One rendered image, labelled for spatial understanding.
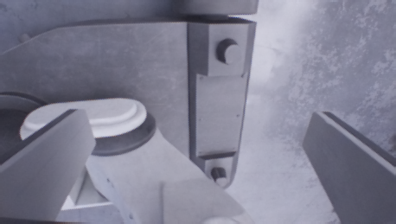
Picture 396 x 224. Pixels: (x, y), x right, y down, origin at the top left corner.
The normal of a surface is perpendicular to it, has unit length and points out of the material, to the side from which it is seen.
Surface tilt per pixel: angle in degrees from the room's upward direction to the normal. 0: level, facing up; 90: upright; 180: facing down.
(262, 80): 0
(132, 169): 90
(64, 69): 0
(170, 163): 90
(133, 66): 0
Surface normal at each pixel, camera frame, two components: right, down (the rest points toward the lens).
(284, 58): 0.19, 0.49
